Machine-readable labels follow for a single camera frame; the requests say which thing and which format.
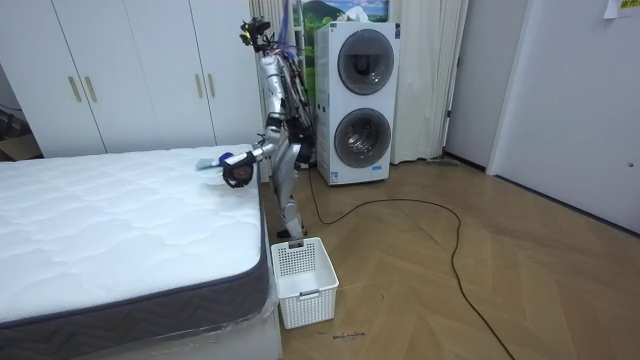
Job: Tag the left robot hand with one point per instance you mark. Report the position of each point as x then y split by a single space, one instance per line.
239 171

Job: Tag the light blue cloth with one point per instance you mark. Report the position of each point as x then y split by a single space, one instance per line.
209 163

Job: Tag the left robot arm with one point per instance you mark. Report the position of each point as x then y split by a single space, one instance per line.
271 100

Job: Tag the robot legs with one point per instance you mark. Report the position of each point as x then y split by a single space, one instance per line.
287 170

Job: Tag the robot body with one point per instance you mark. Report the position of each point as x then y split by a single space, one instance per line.
280 95

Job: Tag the white plastic laundry basket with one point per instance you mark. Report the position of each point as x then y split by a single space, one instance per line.
305 282

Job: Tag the white mattress bed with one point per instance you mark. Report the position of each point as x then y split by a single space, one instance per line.
125 235

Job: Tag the white washing machine tower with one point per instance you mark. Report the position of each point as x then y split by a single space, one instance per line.
357 102

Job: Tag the white wardrobe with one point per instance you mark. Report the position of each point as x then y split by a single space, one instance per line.
130 75

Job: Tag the brown cardboard box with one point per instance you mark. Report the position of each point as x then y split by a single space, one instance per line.
19 148

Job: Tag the white door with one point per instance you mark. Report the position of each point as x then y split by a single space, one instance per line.
575 105

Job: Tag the paper note with yellow label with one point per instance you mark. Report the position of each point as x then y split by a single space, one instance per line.
621 7

